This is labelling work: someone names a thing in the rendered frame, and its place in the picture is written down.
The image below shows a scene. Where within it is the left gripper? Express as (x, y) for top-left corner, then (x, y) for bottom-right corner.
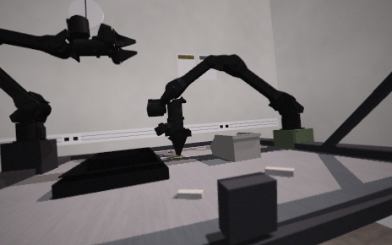
(89, 25), (138, 64)

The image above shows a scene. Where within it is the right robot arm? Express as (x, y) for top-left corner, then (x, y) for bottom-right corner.
(147, 54), (304, 136)

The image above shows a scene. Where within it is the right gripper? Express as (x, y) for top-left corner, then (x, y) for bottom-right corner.
(165, 114), (192, 155)

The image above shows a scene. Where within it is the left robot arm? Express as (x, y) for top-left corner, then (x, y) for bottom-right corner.
(0, 15), (92, 142)

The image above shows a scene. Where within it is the black metal overhead frame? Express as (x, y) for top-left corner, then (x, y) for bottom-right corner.
(321, 72), (392, 147)

